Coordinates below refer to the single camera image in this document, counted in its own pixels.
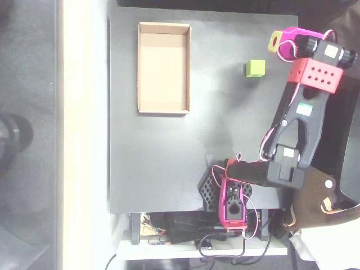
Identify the yellow camera mount on gripper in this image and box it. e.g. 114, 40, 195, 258
267, 31, 283, 53

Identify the small circuit board with wires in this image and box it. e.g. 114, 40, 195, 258
148, 235, 171, 246

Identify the open cardboard box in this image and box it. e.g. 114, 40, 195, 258
137, 21, 192, 115

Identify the black looped cable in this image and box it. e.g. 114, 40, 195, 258
196, 233, 273, 259

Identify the black cable at floor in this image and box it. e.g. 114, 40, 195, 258
105, 253, 118, 270

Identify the brown leather bag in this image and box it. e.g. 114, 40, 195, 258
282, 165, 360, 232

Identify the white shelf board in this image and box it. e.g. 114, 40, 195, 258
116, 229, 289, 261

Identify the black perforated arm base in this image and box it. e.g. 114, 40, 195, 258
197, 168, 253, 212

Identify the dark brown cloth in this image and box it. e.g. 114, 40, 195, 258
298, 0, 360, 79

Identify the light wooden piece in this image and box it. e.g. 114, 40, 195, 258
140, 221, 159, 236

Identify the black power adapter bundle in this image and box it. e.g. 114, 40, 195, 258
164, 213, 227, 245

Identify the green cube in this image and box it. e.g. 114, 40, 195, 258
245, 59, 267, 79

